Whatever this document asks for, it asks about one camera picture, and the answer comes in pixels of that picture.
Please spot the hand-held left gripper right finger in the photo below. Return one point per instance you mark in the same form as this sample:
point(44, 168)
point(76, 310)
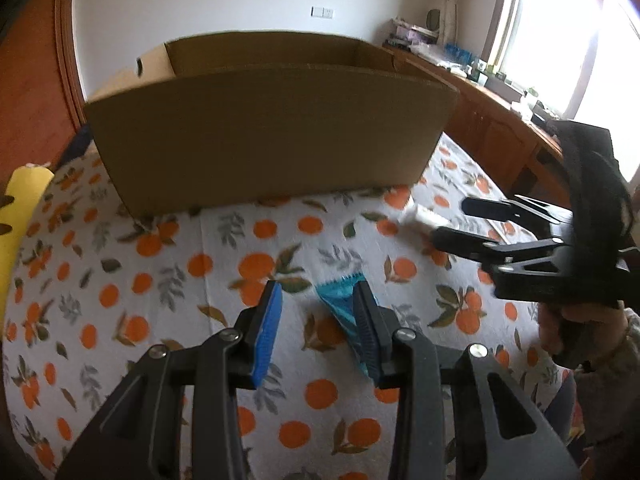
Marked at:
point(365, 332)

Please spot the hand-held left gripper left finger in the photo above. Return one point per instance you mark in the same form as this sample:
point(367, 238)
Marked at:
point(267, 332)

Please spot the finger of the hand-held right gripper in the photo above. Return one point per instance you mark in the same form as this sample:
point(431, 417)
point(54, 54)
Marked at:
point(515, 210)
point(465, 242)

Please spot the blue snack packet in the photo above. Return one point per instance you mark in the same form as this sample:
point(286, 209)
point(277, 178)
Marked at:
point(337, 300)

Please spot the white snack packet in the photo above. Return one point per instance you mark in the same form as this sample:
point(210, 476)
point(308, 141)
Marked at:
point(422, 219)

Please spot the brown cardboard box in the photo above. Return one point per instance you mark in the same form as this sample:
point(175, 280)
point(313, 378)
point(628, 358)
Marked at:
point(270, 140)

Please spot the person's right forearm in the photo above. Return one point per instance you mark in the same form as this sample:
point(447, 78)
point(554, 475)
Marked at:
point(612, 390)

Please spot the person's right hand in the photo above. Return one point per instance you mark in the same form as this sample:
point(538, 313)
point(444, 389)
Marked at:
point(550, 330)

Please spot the wooden cabinet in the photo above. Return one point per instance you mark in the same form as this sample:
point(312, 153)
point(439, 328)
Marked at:
point(495, 130)

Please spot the black device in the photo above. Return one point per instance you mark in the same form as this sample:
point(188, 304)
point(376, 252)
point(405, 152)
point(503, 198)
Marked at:
point(545, 112)

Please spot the orange-print tablecloth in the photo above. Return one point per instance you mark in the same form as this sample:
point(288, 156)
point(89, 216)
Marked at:
point(150, 270)

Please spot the pack of blue bottles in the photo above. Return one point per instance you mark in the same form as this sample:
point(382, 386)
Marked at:
point(457, 51)

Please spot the person's leg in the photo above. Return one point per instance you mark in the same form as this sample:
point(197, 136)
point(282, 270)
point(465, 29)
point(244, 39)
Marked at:
point(565, 407)

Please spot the stack of boxes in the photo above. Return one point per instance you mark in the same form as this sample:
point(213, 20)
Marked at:
point(407, 35)

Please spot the green oval mirror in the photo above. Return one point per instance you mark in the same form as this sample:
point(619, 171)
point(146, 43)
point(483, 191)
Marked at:
point(433, 20)

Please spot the patterned curtain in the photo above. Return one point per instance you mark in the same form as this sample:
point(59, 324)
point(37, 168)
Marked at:
point(457, 0)

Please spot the dark blue cloth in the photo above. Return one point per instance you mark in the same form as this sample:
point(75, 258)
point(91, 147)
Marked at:
point(75, 147)

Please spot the yellow plush toy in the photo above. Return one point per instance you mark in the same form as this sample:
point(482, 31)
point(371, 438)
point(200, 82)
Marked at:
point(22, 210)

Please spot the wooden door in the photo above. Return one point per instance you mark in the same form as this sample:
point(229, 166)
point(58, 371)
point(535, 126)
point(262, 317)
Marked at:
point(35, 60)

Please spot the white wall switch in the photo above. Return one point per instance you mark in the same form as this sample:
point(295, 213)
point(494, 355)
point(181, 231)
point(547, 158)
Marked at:
point(322, 12)

